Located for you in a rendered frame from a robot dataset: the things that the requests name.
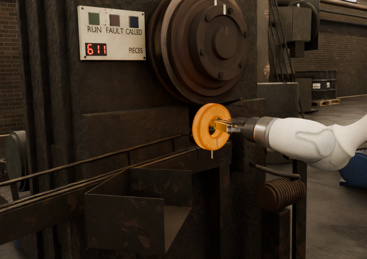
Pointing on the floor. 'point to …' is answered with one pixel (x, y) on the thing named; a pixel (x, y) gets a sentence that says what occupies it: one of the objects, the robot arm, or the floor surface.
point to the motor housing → (277, 215)
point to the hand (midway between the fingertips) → (212, 122)
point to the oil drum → (279, 107)
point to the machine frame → (122, 112)
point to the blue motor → (355, 171)
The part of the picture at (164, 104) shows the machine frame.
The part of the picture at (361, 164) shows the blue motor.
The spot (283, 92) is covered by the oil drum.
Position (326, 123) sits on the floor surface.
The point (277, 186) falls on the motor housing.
